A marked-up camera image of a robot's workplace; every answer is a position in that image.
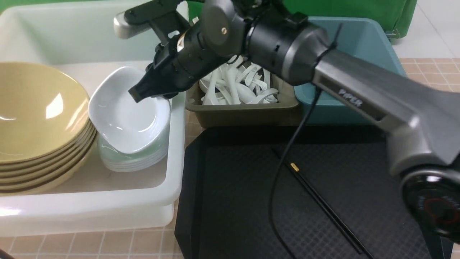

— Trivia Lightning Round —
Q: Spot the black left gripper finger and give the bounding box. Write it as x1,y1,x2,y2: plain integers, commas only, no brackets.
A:
128,74,159,103

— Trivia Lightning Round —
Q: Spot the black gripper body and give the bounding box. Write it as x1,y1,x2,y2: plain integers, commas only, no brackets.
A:
145,25,230,98

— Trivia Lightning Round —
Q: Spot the white square dish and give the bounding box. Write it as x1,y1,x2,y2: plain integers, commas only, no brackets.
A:
88,66,171,154

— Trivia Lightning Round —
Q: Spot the yellow noodle bowl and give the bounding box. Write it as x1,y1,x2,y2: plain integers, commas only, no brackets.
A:
0,62,89,163

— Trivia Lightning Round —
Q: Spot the black chopstick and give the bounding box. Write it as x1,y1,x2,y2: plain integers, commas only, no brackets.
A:
272,148,374,259

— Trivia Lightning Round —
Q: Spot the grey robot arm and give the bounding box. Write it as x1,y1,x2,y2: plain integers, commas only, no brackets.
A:
114,0,459,243

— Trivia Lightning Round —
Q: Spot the pile of white spoons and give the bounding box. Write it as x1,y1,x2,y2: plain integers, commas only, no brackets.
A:
198,55,279,105

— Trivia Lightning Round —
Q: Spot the stack of white dishes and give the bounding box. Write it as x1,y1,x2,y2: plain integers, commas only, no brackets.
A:
97,132,169,172

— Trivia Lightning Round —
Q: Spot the large white plastic tub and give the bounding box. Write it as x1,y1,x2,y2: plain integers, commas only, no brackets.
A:
0,0,186,237

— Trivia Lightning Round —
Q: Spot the olive spoon bin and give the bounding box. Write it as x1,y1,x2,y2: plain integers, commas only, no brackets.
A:
185,76,299,128

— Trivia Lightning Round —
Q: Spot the stack of yellow bowls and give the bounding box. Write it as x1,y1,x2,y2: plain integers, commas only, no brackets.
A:
0,121,97,196

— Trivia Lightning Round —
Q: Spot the teal chopstick bin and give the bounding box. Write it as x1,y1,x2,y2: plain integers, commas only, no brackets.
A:
294,17,416,131

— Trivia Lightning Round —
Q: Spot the black serving tray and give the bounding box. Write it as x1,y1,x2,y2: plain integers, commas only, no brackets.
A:
175,125,453,259

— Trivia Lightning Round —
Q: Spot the green cloth backdrop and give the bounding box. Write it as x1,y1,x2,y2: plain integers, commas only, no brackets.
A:
0,0,418,39

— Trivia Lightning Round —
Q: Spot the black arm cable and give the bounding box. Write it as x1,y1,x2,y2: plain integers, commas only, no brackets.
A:
269,23,342,259

